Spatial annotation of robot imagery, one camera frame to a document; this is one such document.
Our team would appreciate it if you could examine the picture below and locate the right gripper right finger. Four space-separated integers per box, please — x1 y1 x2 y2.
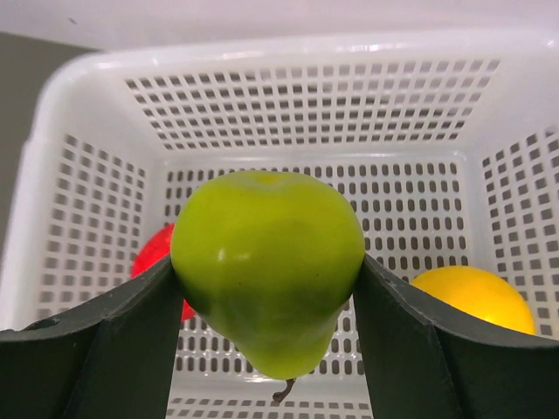
353 257 558 418

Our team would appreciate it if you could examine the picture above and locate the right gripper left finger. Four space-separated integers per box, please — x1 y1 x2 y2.
1 258 183 418

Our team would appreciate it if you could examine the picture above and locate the yellow orange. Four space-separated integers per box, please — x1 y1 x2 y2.
411 265 536 335

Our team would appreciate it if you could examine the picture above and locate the red apple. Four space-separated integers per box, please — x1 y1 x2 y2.
130 223 197 321

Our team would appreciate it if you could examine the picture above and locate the green pear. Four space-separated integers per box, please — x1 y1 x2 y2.
170 170 365 388

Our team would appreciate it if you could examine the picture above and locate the white perforated plastic basket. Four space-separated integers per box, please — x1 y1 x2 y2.
0 30 559 419

